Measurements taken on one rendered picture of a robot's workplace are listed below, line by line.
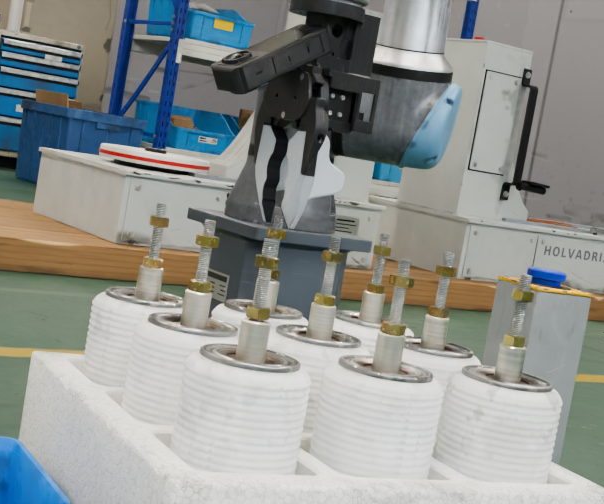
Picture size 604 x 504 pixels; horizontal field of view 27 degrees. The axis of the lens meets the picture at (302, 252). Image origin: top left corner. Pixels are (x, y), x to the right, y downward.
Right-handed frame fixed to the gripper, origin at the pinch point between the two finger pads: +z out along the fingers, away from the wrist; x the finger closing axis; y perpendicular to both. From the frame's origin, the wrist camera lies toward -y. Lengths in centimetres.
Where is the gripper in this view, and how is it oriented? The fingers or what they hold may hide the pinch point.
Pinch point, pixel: (274, 210)
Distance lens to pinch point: 118.7
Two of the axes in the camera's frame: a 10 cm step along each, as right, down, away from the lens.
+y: 8.0, 0.8, 5.9
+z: -1.7, 9.8, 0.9
